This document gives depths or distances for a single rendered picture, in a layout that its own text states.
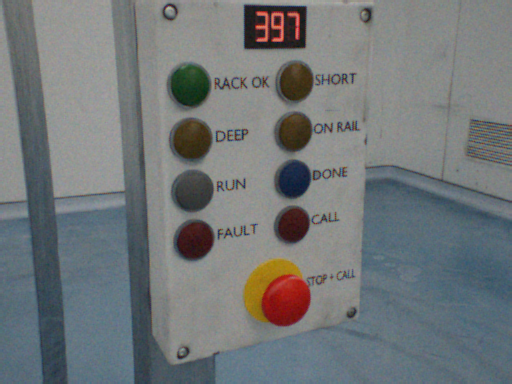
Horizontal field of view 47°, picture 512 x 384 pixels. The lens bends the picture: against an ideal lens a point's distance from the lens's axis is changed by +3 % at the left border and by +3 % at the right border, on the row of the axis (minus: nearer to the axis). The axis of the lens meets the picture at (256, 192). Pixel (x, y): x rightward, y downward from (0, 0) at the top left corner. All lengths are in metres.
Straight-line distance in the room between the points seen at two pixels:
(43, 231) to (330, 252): 1.21
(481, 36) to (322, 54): 3.83
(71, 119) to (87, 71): 0.32
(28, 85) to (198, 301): 1.16
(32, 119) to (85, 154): 2.49
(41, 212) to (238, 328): 1.18
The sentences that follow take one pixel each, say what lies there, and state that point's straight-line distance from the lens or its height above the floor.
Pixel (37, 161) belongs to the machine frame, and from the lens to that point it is 1.56.
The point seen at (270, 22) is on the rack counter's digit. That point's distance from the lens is 0.41.
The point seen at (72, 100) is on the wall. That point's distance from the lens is 3.98.
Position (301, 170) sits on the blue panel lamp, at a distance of 0.43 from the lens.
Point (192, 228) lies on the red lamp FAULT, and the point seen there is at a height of 0.98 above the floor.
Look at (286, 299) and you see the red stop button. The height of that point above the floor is 0.93.
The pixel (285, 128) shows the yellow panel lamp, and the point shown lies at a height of 1.05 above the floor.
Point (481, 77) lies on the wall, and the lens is 4.23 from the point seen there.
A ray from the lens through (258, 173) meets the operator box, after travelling 0.42.
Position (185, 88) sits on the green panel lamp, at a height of 1.08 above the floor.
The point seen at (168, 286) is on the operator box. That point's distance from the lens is 0.42.
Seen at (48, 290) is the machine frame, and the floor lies 0.47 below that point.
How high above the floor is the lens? 1.11
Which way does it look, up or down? 15 degrees down
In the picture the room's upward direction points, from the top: straight up
